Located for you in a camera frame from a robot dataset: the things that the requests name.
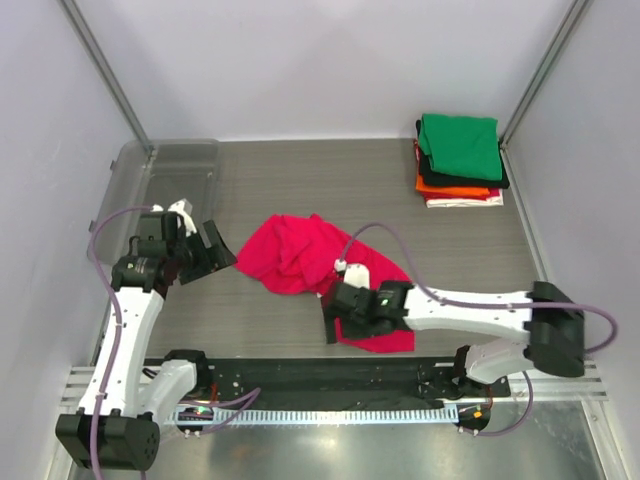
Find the crimson red t-shirt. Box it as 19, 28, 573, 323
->
235, 214, 416, 354

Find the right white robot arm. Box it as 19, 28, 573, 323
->
321, 280, 585, 400

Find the red folded t-shirt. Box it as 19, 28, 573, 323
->
413, 139, 422, 165

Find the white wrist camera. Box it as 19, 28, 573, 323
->
147, 198, 197, 240
334, 259, 371, 289

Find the aluminium corner post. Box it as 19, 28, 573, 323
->
500, 0, 593, 149
58, 0, 154, 157

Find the left aluminium corner post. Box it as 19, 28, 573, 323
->
58, 0, 154, 157

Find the white folded t-shirt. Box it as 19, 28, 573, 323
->
425, 189, 504, 208

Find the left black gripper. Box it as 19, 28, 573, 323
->
167, 220, 236, 284

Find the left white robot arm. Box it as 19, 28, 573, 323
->
55, 199, 237, 479

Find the green folded t-shirt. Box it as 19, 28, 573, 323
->
418, 113, 503, 182

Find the slotted cable duct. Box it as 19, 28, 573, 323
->
167, 405, 459, 428

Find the black folded t-shirt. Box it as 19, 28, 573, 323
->
418, 146, 510, 189

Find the right aluminium corner post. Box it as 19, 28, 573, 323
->
500, 0, 593, 149

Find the aluminium frame rail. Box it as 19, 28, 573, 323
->
60, 360, 609, 408

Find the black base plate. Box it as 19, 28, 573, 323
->
194, 357, 511, 411

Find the orange folded t-shirt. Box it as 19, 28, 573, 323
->
415, 174, 491, 199

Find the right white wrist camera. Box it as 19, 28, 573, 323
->
334, 259, 371, 289

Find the clear plastic bin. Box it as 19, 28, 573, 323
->
85, 138, 221, 266

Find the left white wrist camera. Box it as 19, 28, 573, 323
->
147, 198, 197, 240

